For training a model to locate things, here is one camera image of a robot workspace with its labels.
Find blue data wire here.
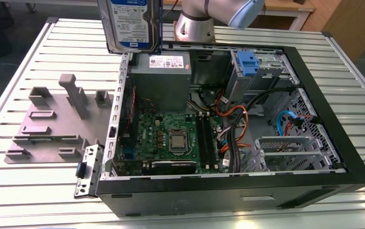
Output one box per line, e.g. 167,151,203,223
278,111,298,136

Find hard disk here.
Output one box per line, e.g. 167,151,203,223
96,0,166,54

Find metal disk bay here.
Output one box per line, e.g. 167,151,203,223
254,135,343,172

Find black CPU socket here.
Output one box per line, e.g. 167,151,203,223
167,128,194,157

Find green motherboard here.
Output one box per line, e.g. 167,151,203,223
114,112,231,176

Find silver CPU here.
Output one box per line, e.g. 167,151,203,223
170,135,190,149

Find grey power supply unit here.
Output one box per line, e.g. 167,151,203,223
128,51,194,114

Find black RAM slot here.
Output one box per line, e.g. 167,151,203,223
204,112,219,169
198,112,211,169

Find black graphics card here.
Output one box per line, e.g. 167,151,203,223
143,159,199,175

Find metal optical drive cage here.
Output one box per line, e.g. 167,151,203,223
227,50,300,103

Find blue plastic drive latch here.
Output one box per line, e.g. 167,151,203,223
238,51,260,77

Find black open PC case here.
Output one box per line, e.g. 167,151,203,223
95,38,365,218

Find grey parts rack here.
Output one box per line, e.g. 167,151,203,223
3,73,116,165

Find brown wooden cabinet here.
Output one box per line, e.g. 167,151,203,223
301,0,365,62

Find yellow black power wires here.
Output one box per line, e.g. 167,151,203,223
187,99,211,113

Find thin red wire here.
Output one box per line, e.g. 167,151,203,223
124,85,139,138

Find orange wire bundle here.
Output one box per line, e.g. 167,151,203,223
216,104,252,153

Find black cable bundle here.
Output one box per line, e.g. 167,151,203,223
227,87,298,172

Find metal expansion slot bracket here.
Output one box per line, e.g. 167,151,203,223
74,144,104,199

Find wooden desk white frame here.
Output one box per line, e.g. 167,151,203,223
259,0,317,31

